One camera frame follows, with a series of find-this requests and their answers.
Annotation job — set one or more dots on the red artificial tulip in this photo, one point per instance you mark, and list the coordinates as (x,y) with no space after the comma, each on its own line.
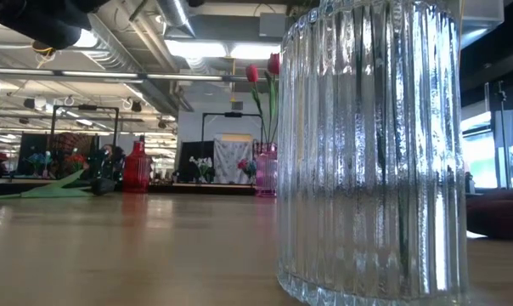
(274,64)
(251,73)

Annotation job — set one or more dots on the dark maroon artificial tulip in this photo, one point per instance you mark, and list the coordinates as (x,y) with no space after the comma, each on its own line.
(498,214)
(101,186)

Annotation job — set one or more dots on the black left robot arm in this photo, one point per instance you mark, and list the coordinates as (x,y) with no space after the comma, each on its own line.
(48,19)

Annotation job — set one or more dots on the pink ribbed glass vase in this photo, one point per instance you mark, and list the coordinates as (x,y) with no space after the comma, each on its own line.
(266,170)

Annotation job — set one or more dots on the red ribbed glass vase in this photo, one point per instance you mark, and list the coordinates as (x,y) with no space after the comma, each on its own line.
(136,170)

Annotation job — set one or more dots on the clear ribbed glass vase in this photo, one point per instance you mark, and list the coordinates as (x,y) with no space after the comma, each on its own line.
(430,170)

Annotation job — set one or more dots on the pink and blue bouquet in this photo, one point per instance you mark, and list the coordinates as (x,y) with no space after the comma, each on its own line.
(247,166)

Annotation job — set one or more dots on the white patterned cloth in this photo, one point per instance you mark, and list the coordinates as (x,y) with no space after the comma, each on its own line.
(233,159)

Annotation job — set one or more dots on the white flower bouquet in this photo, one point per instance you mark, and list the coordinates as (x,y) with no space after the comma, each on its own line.
(202,163)

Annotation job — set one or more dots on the black board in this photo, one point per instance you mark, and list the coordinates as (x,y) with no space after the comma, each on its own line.
(188,161)

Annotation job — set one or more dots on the ceiling light panel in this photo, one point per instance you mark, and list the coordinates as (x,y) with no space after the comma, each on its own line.
(197,49)
(254,52)

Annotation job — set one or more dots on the person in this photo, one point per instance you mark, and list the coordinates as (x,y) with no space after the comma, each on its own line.
(108,163)

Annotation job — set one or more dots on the long ceiling light strip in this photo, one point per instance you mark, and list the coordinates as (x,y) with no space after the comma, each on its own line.
(99,74)

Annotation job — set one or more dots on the red flower bouquet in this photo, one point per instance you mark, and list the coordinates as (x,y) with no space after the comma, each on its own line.
(76,160)

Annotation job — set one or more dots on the teal flower bouquet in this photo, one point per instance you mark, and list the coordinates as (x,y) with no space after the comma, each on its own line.
(39,159)

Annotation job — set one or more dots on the black light stand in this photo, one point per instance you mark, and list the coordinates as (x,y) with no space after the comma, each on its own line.
(503,136)

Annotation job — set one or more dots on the silver ventilation duct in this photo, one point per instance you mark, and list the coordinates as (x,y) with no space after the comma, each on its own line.
(176,15)

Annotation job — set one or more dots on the red patterned wall hanging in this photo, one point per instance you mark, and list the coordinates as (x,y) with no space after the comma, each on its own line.
(71,142)

